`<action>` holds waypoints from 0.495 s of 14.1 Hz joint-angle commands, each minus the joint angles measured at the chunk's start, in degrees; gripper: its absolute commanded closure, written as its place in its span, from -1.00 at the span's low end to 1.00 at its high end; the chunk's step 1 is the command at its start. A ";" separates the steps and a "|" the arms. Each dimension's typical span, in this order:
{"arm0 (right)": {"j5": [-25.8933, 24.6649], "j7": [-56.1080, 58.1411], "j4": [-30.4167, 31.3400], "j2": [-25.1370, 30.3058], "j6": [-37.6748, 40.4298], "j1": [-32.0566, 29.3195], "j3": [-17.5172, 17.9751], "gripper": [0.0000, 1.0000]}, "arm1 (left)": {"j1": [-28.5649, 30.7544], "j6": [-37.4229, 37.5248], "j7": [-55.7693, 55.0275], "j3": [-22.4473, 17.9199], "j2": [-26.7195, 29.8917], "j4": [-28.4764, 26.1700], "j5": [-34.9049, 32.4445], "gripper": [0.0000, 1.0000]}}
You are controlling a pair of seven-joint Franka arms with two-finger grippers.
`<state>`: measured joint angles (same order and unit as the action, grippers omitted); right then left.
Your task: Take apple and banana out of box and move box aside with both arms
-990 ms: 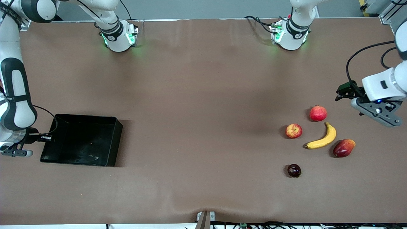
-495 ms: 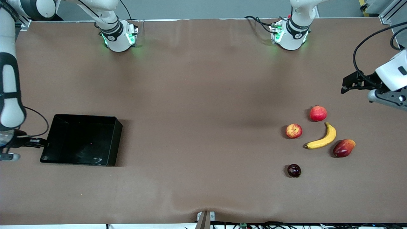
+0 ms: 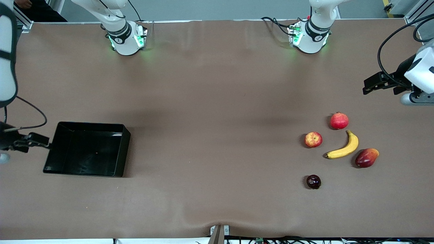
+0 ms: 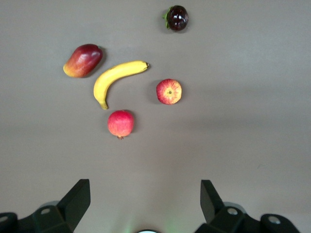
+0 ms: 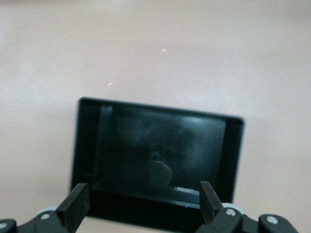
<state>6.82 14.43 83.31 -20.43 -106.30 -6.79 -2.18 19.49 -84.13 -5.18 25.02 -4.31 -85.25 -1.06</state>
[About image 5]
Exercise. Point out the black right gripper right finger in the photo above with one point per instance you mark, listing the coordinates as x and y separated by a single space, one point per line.
213 213

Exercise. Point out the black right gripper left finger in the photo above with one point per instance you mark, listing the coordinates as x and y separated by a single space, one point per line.
70 208

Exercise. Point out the black plastic box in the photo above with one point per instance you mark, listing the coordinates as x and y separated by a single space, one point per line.
158 145

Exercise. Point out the brown table cover sheet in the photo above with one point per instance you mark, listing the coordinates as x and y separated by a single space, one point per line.
155 48

